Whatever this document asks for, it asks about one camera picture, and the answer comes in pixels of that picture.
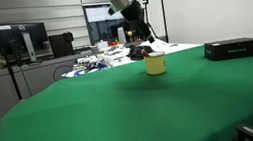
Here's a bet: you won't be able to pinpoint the large dark wall screen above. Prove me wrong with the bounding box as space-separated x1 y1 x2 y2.
83 0 137 49

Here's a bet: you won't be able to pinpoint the black rectangular box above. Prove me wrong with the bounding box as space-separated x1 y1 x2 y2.
202 35 253 65

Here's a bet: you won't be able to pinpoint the black desktop computer box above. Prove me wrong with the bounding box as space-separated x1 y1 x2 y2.
47 31 77 59

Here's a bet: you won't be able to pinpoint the black stand pole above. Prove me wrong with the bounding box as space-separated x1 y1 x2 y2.
0 0 24 105

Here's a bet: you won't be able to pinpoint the thin black frame pole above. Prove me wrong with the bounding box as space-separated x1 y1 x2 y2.
158 0 172 43

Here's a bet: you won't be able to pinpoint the orange object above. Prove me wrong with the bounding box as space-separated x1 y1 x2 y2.
108 39 121 48

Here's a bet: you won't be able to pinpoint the green table cloth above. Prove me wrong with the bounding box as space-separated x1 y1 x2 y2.
0 36 253 141

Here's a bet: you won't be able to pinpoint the black tripod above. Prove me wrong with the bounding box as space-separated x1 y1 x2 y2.
140 0 160 41

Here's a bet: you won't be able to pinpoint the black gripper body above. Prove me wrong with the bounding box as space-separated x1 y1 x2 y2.
118 0 149 34

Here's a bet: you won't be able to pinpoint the yellow mug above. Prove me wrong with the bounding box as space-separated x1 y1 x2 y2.
142 50 168 78

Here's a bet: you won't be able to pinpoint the small white box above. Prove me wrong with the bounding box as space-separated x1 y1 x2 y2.
96 39 110 51

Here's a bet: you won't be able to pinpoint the white speaker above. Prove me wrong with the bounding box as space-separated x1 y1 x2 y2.
116 26 128 45

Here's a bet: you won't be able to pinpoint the black Dell monitor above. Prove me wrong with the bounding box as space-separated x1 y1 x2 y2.
0 16 53 67

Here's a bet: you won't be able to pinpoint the blue white cable bundle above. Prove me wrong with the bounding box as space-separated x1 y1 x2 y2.
59 59 110 80

